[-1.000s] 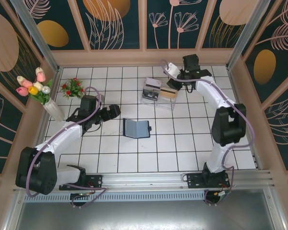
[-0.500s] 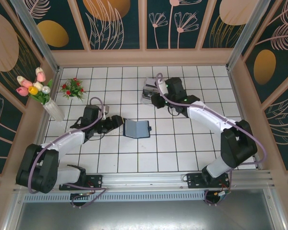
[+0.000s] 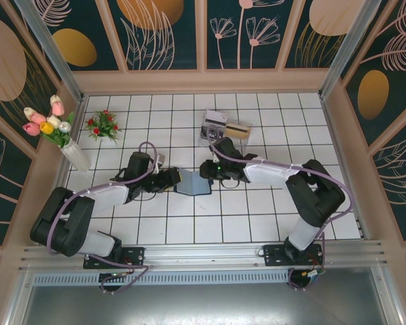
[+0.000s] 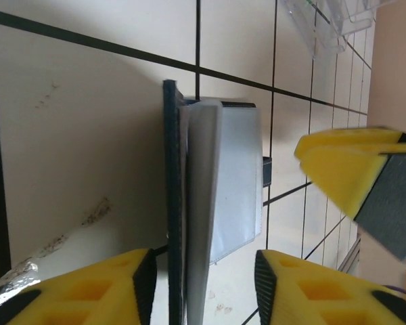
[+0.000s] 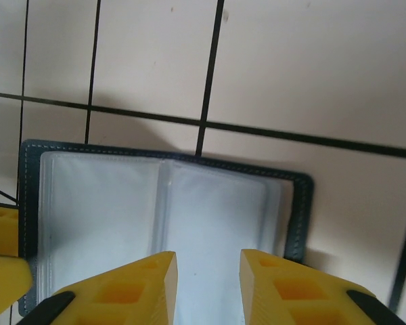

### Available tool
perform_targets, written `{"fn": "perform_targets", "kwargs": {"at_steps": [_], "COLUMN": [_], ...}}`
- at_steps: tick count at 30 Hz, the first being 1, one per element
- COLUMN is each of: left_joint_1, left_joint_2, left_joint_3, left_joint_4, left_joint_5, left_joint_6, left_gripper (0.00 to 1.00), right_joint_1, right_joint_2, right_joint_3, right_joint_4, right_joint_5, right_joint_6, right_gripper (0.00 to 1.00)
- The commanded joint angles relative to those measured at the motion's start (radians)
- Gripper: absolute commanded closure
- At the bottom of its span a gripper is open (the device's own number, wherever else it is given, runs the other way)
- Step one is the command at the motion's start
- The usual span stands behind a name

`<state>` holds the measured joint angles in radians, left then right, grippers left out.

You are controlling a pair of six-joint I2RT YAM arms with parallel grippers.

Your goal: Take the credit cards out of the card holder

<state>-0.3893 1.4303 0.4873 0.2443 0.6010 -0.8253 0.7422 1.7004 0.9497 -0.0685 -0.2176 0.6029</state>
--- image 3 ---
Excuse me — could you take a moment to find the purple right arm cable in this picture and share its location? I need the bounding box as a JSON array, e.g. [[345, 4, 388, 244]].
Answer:
[[206, 124, 356, 292]]

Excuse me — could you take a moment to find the artificial tulip bouquet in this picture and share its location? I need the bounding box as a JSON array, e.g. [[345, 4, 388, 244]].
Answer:
[[22, 94, 76, 149]]

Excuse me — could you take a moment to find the black VIP card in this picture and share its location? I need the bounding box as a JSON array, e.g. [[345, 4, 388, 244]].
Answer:
[[199, 125, 224, 142]]

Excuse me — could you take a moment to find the aluminium frame post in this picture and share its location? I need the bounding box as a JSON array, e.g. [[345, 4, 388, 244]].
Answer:
[[13, 0, 85, 102], [319, 0, 382, 99]]

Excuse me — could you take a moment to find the clear acrylic card stand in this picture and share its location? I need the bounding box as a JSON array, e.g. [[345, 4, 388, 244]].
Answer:
[[198, 110, 254, 152]]

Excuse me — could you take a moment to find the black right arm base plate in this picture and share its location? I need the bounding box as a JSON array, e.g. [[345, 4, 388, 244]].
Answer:
[[263, 243, 325, 268]]

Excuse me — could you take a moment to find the grey metal shelf panel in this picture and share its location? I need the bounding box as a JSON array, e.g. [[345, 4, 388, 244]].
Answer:
[[6, 267, 403, 325]]

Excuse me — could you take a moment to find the aluminium mounting rail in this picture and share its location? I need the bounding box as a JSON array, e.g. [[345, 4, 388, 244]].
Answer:
[[18, 240, 392, 274]]

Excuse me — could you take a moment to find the small red flower plant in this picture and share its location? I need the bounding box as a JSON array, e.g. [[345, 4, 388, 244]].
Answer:
[[83, 109, 122, 145]]

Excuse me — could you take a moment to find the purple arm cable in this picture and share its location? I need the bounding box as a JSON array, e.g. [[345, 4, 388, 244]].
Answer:
[[206, 124, 356, 292], [47, 141, 158, 295]]

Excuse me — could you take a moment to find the gold card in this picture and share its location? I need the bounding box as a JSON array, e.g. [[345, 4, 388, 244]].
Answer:
[[225, 123, 250, 139]]

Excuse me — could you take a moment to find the white ribbed vase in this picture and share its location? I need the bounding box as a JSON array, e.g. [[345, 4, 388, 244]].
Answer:
[[60, 141, 92, 173]]

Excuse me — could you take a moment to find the slotted grey cable duct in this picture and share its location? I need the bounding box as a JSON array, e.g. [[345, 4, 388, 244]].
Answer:
[[32, 269, 292, 287]]

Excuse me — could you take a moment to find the white card with black stripe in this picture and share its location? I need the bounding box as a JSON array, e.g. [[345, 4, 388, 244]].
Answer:
[[204, 110, 228, 125]]

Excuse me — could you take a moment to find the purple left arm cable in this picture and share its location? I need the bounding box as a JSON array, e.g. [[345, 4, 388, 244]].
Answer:
[[47, 141, 158, 295]]

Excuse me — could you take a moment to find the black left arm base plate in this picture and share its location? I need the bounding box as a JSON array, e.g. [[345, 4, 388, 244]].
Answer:
[[83, 246, 146, 270]]

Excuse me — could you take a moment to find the navy blue card holder wallet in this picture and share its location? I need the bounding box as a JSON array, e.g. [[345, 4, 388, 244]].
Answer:
[[175, 169, 213, 196]]

